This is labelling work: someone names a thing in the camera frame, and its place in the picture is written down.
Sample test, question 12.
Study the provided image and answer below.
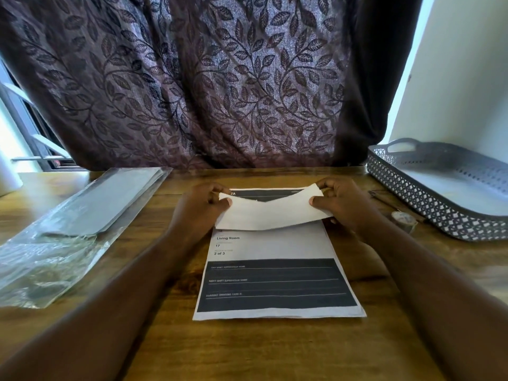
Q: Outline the plain dark brown curtain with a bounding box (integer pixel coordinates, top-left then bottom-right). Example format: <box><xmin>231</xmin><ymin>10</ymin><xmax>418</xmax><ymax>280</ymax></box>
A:
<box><xmin>333</xmin><ymin>0</ymin><xmax>425</xmax><ymax>166</ymax></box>

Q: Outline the person's right forearm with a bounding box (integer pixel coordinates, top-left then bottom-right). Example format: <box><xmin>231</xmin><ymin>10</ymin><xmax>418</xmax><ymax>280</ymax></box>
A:
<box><xmin>359</xmin><ymin>216</ymin><xmax>508</xmax><ymax>381</ymax></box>

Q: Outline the grey perforated plastic tray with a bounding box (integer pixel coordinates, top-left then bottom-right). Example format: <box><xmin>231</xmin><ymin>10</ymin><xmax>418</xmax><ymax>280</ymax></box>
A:
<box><xmin>366</xmin><ymin>137</ymin><xmax>508</xmax><ymax>242</ymax></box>

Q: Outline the white cylindrical object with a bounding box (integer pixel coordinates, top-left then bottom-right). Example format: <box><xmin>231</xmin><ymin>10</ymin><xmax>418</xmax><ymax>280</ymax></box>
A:
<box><xmin>0</xmin><ymin>148</ymin><xmax>24</xmax><ymax>197</ymax></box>

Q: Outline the grey flat envelopes stack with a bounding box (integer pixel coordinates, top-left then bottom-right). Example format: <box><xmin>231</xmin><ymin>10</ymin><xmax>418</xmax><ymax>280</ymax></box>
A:
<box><xmin>40</xmin><ymin>167</ymin><xmax>169</xmax><ymax>238</ymax></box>

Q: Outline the person's left hand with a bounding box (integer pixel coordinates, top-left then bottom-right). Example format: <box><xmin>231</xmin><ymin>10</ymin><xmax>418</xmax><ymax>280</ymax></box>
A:
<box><xmin>168</xmin><ymin>182</ymin><xmax>233</xmax><ymax>251</ymax></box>

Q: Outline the person's right hand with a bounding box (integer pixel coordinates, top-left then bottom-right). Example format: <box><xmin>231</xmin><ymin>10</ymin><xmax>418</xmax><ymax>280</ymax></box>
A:
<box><xmin>310</xmin><ymin>177</ymin><xmax>383</xmax><ymax>237</ymax></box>

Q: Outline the dark pen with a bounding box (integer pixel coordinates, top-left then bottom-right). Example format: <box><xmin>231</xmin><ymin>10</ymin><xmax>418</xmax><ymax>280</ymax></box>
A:
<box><xmin>368</xmin><ymin>190</ymin><xmax>402</xmax><ymax>213</ymax></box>

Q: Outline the metal window frame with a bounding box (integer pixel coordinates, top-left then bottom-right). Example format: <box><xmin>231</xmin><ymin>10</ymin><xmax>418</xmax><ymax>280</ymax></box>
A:
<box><xmin>0</xmin><ymin>59</ymin><xmax>82</xmax><ymax>172</ymax></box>

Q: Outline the clear tape roll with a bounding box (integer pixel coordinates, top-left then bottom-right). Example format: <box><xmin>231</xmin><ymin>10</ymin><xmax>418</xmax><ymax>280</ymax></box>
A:
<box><xmin>391</xmin><ymin>211</ymin><xmax>418</xmax><ymax>234</ymax></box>

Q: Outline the clear plastic bag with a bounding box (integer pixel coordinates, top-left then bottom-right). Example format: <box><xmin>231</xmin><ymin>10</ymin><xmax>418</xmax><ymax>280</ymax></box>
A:
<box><xmin>0</xmin><ymin>166</ymin><xmax>174</xmax><ymax>310</ymax></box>

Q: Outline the purple leaf-patterned curtain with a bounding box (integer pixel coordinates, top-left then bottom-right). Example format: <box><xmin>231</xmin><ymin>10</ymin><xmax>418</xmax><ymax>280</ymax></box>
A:
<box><xmin>0</xmin><ymin>0</ymin><xmax>360</xmax><ymax>171</ymax></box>

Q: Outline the printed white paper form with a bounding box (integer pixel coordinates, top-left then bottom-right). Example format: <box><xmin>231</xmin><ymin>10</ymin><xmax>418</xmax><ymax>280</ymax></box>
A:
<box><xmin>192</xmin><ymin>183</ymin><xmax>367</xmax><ymax>322</ymax></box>

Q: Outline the person's left forearm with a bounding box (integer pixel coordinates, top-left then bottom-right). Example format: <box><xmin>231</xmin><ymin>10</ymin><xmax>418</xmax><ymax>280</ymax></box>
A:
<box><xmin>0</xmin><ymin>229</ymin><xmax>200</xmax><ymax>381</ymax></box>

